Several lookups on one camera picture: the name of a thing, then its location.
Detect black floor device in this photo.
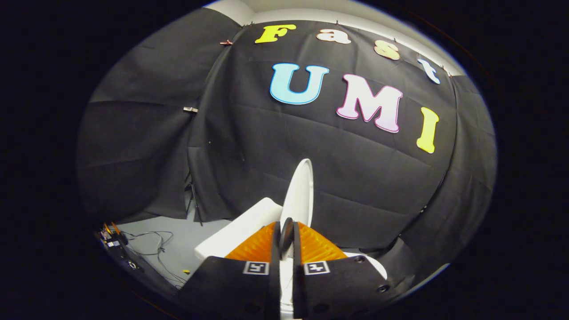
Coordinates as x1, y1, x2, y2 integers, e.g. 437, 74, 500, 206
96, 221, 143, 272

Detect black round lid lifter tab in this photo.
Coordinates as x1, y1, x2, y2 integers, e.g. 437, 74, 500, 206
279, 217, 295, 260

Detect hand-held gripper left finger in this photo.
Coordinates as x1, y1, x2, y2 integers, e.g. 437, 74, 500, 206
173, 221, 282, 320

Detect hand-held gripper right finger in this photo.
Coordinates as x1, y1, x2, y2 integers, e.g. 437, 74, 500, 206
292, 221, 401, 320

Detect black floor cable bundle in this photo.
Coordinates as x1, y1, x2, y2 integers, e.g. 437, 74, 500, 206
124, 230, 189, 287

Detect black tripod stand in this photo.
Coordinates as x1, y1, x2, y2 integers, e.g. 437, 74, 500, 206
184, 171, 204, 226

